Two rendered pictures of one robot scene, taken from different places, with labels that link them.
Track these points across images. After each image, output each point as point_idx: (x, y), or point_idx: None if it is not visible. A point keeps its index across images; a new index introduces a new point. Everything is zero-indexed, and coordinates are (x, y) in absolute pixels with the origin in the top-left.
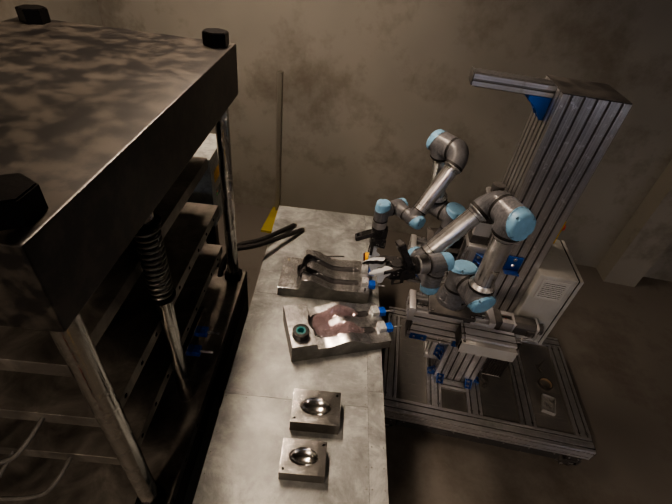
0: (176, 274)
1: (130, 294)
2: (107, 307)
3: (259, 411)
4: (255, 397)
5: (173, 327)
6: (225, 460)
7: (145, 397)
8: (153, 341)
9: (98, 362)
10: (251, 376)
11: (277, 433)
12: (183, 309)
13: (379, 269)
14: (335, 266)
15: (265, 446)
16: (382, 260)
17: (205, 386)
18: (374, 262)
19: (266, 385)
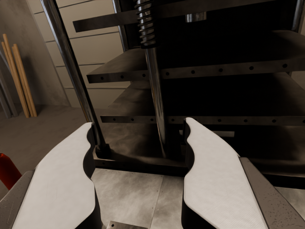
0: (203, 63)
1: (178, 59)
2: (107, 14)
3: (141, 202)
4: (156, 198)
5: (150, 79)
6: (109, 181)
7: (135, 112)
8: (139, 76)
9: (45, 5)
10: (179, 193)
11: (115, 218)
12: (212, 111)
13: (74, 148)
14: None
15: (108, 208)
16: (194, 199)
17: (173, 164)
18: (189, 161)
19: (168, 208)
